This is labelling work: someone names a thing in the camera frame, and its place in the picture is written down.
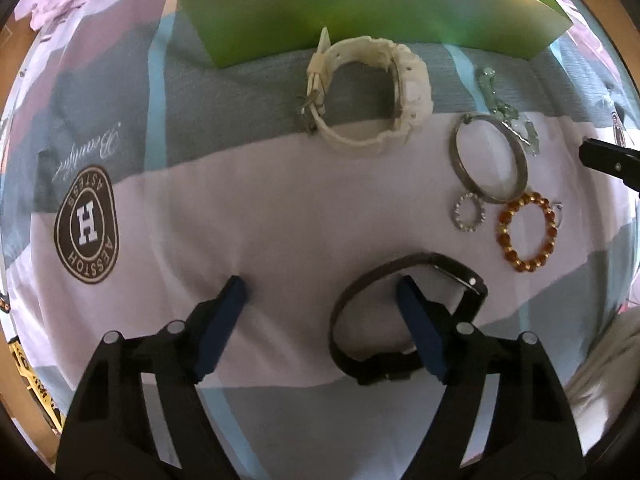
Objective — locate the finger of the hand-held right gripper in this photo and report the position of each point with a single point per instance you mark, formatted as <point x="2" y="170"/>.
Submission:
<point x="610" y="160"/>

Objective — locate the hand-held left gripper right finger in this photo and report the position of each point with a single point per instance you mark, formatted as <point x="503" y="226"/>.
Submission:
<point x="422" y="330"/>

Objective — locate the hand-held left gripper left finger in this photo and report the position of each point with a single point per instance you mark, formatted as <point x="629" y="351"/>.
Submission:
<point x="220" y="325"/>

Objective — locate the black wrist band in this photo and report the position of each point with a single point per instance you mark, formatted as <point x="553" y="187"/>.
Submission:
<point x="336" y="325"/>

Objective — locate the silver metal bangle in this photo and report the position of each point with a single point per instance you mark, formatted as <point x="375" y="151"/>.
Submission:
<point x="505" y="194"/>

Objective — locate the white wrist watch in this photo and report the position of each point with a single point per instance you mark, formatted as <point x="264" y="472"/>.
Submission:
<point x="412" y="85"/>

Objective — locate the green cardboard box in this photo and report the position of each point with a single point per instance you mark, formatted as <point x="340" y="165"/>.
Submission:
<point x="350" y="10"/>

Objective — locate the plaid printed bed sheet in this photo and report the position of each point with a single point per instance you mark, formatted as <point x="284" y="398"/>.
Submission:
<point x="250" y="210"/>

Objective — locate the white cloth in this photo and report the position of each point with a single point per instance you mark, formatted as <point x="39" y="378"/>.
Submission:
<point x="610" y="370"/>

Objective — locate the yellow patterned object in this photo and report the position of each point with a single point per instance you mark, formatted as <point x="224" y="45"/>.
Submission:
<point x="30" y="380"/>

